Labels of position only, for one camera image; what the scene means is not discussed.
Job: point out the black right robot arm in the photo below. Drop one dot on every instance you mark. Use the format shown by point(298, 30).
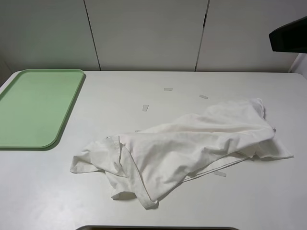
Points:
point(291, 38)

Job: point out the light green plastic tray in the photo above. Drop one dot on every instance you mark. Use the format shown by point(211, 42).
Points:
point(35, 107)

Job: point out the clear tape strip lower right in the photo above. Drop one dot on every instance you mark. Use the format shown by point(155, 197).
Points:
point(222, 174)

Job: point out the white short sleeve t-shirt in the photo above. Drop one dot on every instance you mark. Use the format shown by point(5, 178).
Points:
point(152, 162)

